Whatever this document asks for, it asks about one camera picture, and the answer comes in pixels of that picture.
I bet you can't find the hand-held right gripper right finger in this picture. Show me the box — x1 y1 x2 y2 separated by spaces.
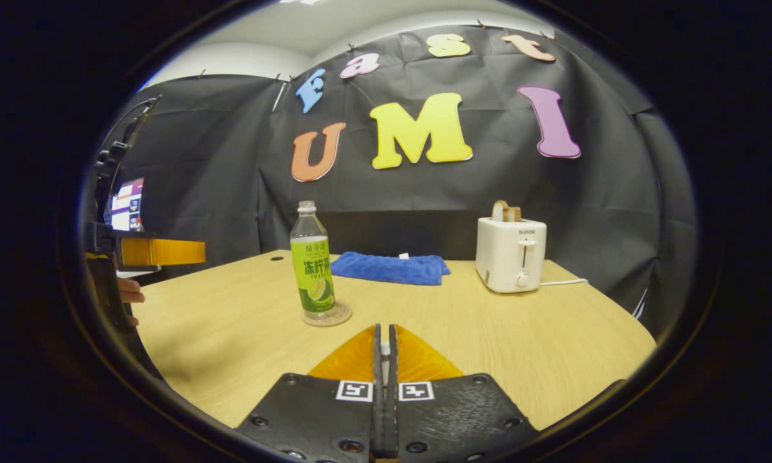
387 325 541 463

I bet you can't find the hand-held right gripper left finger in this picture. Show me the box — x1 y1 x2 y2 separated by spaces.
237 325 387 463

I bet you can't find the round wooden coaster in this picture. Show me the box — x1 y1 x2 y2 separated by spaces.
300 302 353 328

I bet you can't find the clear green-label water bottle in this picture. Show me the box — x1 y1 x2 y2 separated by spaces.
289 200 337 321

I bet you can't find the colourful display screen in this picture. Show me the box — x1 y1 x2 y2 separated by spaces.
106 177 146 233

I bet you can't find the blue towel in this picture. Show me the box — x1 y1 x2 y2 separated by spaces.
329 251 452 287

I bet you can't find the white toaster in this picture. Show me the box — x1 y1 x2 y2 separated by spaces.
475 217 548 295

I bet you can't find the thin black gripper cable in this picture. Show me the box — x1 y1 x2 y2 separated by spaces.
102 95 163 169

